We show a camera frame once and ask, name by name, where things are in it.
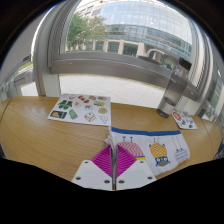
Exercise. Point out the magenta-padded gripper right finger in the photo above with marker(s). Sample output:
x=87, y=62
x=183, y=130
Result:
x=135, y=174

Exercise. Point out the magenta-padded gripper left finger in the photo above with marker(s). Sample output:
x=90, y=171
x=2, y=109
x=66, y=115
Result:
x=93, y=175

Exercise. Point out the white towel with cartoon print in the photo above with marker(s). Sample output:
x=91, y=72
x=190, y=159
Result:
x=160, y=150

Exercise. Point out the sticker sheet with mittens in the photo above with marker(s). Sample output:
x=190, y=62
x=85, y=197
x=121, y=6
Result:
x=81, y=110

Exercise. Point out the sticker sheet with red circle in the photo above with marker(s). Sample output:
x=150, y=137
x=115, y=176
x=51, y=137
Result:
x=184, y=120

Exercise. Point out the clear grey drink bottle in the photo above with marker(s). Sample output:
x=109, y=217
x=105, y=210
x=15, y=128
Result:
x=173, y=90

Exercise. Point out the green tree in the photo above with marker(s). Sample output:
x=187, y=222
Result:
x=83, y=31

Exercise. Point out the glass office building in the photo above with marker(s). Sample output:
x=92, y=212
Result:
x=143, y=26

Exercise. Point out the grey window frame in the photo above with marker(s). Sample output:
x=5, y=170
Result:
x=100, y=66

